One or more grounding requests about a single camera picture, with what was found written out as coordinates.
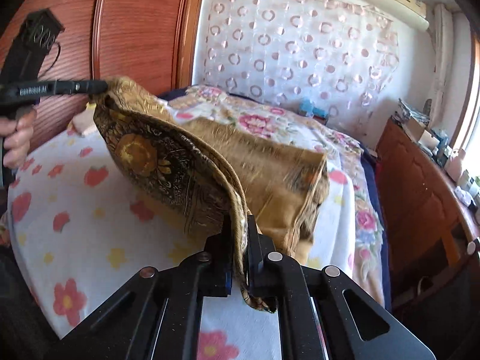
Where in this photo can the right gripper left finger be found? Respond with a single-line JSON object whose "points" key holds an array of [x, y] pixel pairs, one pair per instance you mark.
{"points": [[156, 314]]}

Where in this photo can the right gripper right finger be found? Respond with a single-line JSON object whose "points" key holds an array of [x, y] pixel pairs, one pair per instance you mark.
{"points": [[324, 314]]}

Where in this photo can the mustard sunflower print shirt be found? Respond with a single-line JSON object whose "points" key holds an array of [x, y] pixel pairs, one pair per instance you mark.
{"points": [[206, 172]]}

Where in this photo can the left hand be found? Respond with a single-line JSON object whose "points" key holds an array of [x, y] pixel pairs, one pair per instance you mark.
{"points": [[17, 135]]}

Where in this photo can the pink folded blanket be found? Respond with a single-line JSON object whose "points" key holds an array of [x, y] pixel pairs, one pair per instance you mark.
{"points": [[83, 122]]}

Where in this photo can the floral bed sheet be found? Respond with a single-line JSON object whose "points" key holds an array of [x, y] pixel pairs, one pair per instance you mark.
{"points": [[74, 229]]}

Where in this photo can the wooden wardrobe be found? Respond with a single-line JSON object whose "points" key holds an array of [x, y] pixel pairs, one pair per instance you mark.
{"points": [[150, 41]]}

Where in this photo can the wooden low cabinet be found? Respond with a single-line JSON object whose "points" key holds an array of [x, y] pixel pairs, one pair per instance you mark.
{"points": [[427, 227]]}

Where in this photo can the blue toy on bed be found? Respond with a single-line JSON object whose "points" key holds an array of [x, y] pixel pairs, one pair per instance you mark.
{"points": [[307, 108]]}

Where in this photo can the cardboard box on cabinet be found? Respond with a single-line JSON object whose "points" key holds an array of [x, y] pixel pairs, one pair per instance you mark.
{"points": [[419, 134]]}

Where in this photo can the pink bottle on cabinet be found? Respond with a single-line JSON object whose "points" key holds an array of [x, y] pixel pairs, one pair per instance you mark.
{"points": [[455, 166]]}

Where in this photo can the sheer circle pattern curtain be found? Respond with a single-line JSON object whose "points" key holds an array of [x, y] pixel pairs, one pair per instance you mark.
{"points": [[337, 55]]}

